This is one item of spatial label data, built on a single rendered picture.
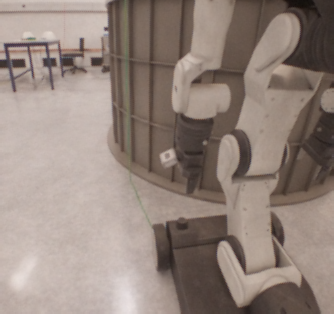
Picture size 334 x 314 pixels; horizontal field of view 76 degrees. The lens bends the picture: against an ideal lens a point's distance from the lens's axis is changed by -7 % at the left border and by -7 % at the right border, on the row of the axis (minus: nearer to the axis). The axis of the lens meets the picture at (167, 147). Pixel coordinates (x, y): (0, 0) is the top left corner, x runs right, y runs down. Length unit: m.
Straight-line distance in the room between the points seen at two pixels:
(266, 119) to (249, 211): 0.30
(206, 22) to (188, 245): 0.79
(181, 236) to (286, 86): 0.67
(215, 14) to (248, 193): 0.51
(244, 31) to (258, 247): 0.94
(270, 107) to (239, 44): 0.68
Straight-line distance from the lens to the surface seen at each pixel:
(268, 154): 0.68
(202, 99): 0.50
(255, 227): 0.78
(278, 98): 0.60
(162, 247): 0.96
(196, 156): 0.57
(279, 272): 0.77
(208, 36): 0.46
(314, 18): 0.51
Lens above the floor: 0.92
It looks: 26 degrees down
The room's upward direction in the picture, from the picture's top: 3 degrees clockwise
